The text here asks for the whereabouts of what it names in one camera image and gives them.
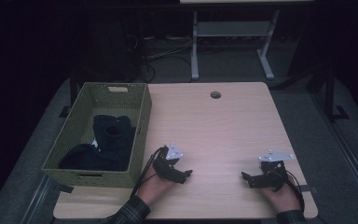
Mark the black metal stand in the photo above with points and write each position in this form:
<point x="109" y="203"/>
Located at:
<point x="331" y="93"/>

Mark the dark blue knit sweater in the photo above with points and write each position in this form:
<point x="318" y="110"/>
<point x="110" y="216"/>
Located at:
<point x="113" y="137"/>

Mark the green woven basket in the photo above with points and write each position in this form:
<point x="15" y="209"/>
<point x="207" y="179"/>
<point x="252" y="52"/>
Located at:
<point x="74" y="124"/>

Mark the person's right hand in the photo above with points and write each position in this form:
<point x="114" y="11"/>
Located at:
<point x="284" y="199"/>

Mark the white metal table frame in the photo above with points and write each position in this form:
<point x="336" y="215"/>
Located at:
<point x="233" y="29"/>

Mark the person's left hand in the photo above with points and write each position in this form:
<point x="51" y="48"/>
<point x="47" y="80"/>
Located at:
<point x="154" y="188"/>

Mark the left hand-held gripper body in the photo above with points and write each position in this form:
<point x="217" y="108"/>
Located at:
<point x="167" y="168"/>

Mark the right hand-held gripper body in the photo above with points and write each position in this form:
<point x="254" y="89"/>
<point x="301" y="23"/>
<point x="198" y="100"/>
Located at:
<point x="273" y="174"/>

